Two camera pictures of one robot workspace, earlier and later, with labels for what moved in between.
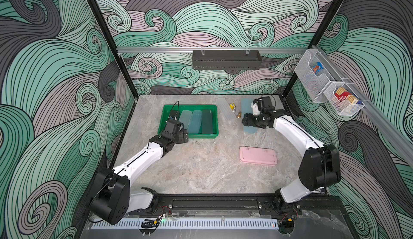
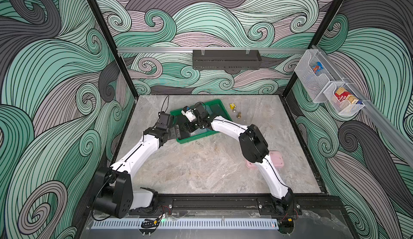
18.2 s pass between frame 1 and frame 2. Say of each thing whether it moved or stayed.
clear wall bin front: stayed
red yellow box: stayed
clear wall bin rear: stayed
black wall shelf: stayed
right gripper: moved
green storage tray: moved
